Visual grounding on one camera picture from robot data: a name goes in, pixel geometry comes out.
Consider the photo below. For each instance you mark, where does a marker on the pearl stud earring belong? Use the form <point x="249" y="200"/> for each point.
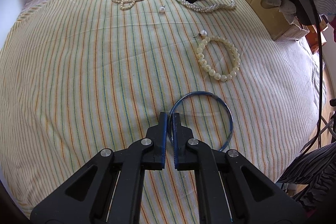
<point x="162" y="9"/>
<point x="203" y="33"/>

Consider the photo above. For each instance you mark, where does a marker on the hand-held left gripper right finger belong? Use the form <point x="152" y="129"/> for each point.
<point x="176" y="140"/>

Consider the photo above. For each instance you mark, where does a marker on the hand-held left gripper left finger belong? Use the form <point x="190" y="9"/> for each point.
<point x="163" y="134"/>

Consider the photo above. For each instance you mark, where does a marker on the dark striped cloth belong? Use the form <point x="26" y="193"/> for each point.
<point x="309" y="169"/>

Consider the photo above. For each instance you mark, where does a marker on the striped bed sheet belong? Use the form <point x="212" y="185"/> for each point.
<point x="92" y="69"/>

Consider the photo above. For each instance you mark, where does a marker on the cardboard box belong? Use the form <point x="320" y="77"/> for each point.
<point x="273" y="19"/>

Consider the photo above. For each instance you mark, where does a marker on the orange box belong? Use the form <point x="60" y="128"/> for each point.
<point x="315" y="37"/>

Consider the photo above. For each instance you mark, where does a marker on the blue bangle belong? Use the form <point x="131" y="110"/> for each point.
<point x="228" y="119"/>

